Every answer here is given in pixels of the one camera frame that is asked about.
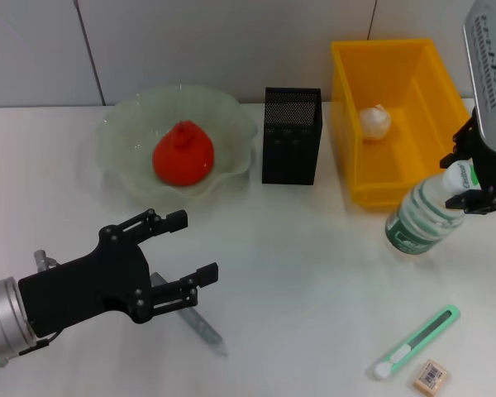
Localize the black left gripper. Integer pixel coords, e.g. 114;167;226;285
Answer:
18;208;219;338

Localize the clear water bottle green label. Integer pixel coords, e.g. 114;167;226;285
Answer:
384;161;480;257

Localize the red round fruit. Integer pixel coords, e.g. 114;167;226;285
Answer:
151;120;216;188

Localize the white paper ball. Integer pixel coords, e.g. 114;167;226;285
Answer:
358;103;393;144

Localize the grey marker pen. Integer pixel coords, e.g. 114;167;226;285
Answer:
150;270;229;357

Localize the translucent wavy glass fruit plate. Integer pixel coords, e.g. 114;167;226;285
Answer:
95;84;260;203

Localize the black mesh pen holder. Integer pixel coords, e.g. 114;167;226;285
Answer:
261;86;323;186

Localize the mint green utility knife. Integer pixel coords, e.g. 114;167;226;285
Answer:
372;304;461;380

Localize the beige eraser with barcode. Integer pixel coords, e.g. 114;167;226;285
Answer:
412;358;450;393

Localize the yellow plastic storage bin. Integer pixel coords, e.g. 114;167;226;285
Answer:
329;38;475;208

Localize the left gripper cable with plug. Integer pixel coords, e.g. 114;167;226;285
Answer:
18;250;62;357

